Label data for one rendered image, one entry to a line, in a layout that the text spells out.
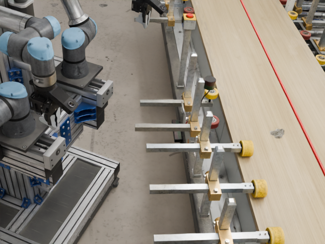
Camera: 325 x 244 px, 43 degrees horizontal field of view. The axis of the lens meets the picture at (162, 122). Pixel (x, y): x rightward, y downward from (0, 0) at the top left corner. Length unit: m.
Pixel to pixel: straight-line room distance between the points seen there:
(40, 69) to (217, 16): 2.10
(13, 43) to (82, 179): 1.57
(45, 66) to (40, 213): 1.48
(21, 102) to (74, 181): 1.09
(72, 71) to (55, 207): 0.91
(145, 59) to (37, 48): 3.01
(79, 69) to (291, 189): 1.22
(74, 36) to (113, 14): 2.90
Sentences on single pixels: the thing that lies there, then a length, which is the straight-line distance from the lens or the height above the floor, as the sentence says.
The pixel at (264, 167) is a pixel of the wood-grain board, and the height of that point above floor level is 0.90.
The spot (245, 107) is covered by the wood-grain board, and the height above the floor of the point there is 0.90.
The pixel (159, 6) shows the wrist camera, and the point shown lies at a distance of 2.07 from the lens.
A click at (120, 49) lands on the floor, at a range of 4.43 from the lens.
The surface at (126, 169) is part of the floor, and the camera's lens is 3.16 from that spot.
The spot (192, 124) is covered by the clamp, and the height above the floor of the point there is 0.87.
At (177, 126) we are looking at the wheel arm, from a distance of 2.26.
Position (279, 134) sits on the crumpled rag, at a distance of 2.29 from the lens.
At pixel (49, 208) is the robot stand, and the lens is 2.71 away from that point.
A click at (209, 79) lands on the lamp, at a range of 2.14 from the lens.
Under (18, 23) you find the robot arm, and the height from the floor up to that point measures 1.63.
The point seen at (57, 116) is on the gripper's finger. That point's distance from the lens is 1.54.
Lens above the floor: 2.38
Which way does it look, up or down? 42 degrees down
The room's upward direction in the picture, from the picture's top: 6 degrees clockwise
